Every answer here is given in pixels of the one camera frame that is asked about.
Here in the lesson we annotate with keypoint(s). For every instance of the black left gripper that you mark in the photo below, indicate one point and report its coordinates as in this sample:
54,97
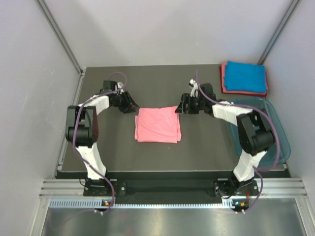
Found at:
129,105

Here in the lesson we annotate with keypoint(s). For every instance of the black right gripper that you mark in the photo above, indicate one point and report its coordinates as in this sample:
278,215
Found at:
186,99

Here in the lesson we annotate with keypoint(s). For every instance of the pink t-shirt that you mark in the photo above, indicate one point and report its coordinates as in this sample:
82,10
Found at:
157,125

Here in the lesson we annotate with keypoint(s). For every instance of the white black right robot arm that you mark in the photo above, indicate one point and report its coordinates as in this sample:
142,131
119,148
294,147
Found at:
254,131

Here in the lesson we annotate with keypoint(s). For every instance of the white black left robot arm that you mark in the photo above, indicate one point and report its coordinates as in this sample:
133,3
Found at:
82,132

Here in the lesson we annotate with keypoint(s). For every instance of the folded dark red t-shirt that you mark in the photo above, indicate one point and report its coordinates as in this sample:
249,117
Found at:
246,94

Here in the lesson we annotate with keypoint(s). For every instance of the folded blue t-shirt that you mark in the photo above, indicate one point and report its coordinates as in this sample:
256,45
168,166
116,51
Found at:
245,77

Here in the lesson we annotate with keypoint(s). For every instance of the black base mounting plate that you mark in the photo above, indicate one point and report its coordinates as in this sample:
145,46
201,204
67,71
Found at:
211,187

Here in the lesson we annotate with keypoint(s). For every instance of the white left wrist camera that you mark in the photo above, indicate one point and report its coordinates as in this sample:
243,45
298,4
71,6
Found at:
120,85

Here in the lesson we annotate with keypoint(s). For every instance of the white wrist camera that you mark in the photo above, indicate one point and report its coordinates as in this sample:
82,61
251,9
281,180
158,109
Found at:
194,88
120,85

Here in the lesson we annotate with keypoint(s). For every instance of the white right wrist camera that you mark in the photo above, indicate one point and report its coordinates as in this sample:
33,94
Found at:
194,88

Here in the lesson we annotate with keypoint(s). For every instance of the grey slotted cable duct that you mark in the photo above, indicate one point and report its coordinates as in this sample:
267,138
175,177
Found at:
104,204

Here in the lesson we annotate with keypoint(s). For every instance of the aluminium frame rail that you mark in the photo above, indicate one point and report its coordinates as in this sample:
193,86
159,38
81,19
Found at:
272,188

